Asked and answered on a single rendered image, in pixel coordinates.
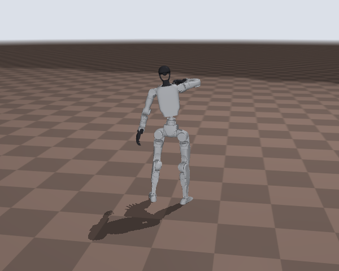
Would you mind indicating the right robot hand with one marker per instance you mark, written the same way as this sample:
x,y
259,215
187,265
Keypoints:
x,y
177,82

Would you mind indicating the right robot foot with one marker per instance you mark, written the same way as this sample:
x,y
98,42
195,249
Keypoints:
x,y
185,201

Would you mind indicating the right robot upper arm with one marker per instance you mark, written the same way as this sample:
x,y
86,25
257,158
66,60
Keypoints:
x,y
188,85

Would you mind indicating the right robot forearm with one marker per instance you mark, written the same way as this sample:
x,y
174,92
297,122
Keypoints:
x,y
189,79

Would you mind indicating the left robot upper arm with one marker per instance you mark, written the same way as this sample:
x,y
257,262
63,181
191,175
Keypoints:
x,y
149,100

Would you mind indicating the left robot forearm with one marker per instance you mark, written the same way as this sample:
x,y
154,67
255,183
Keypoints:
x,y
143,121

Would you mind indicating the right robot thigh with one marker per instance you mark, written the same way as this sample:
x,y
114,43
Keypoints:
x,y
183,137

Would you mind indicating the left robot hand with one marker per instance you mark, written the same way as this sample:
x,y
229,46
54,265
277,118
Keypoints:
x,y
138,136

